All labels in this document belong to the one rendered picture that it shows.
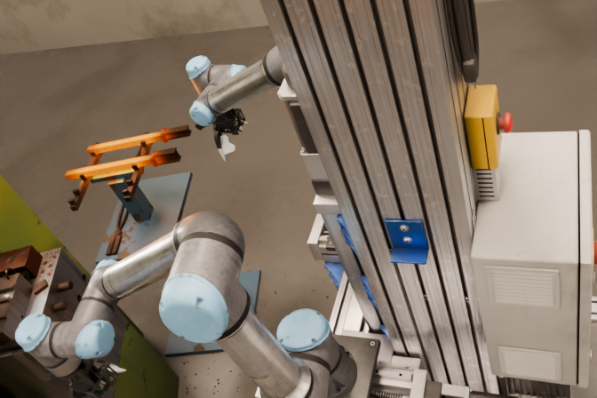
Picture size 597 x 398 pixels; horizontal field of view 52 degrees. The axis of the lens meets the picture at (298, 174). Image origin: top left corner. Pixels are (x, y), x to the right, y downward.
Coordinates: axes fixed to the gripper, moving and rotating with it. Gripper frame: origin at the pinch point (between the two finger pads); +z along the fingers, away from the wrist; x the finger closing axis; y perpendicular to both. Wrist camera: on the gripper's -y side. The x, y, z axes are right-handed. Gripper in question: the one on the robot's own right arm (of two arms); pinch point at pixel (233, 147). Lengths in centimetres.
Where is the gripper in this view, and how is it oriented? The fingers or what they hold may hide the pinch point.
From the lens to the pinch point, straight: 208.7
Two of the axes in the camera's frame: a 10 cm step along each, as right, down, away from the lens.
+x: 2.8, -7.3, 6.3
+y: 9.1, 0.0, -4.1
